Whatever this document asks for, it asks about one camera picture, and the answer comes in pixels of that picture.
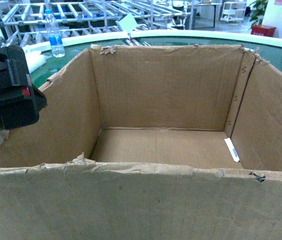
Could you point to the metal roller rack shelving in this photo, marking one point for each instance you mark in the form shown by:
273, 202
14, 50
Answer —
22, 21

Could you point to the green potted plant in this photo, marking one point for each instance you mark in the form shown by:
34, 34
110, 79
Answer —
258, 9

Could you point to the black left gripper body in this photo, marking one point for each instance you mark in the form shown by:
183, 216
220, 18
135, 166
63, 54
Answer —
20, 100

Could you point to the red plastic crate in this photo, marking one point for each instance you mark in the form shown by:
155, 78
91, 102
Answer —
263, 30

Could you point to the clear plastic water bottle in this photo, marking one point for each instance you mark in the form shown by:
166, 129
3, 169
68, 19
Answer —
54, 35

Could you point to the large cardboard box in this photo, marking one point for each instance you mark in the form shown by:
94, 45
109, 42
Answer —
155, 200

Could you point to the pale green tilted card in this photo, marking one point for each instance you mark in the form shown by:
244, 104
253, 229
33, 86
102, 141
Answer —
127, 23

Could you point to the white foam sheet stack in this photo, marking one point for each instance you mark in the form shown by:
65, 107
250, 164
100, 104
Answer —
35, 58

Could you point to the white paper label sticker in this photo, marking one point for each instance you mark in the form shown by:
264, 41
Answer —
232, 150

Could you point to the white wheeled cart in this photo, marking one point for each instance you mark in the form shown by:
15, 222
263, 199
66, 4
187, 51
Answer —
233, 11

